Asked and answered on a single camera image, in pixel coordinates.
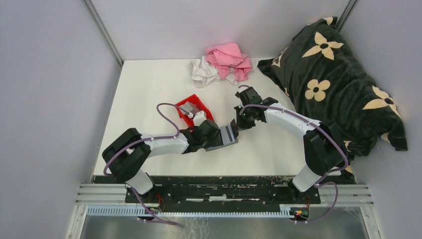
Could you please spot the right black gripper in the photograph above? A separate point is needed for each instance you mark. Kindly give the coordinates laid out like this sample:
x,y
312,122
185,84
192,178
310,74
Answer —
x,y
241,125

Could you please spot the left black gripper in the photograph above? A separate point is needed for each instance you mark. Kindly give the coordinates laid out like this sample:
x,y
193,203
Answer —
x,y
213,142

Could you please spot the red plastic bin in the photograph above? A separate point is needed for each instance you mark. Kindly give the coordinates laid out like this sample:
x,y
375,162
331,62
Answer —
x,y
195,100

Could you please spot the grey card holder wallet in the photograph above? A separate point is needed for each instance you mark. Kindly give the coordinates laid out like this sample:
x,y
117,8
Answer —
x,y
218,144

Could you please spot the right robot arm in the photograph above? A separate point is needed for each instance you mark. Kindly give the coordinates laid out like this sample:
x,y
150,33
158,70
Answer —
x,y
323,146

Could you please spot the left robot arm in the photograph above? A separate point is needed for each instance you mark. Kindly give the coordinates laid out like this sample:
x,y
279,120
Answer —
x,y
126,155

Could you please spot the stack of cards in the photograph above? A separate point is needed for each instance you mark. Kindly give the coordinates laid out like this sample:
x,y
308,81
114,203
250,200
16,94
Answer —
x,y
189,108

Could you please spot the pink cloth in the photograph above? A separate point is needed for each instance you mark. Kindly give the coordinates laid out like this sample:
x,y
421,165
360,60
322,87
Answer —
x,y
228,57

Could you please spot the white cloth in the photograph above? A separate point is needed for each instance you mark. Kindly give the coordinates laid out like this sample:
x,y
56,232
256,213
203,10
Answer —
x,y
203,73

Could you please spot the black floral pillow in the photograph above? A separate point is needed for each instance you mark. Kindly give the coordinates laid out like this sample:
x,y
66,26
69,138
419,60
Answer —
x,y
325,82

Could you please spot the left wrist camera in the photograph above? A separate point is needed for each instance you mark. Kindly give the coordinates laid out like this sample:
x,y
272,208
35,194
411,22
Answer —
x,y
199,118

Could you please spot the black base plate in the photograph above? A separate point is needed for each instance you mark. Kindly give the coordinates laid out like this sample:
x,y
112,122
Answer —
x,y
225,194

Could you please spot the aluminium rail frame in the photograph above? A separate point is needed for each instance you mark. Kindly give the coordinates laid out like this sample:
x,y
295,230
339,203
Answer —
x,y
344,212

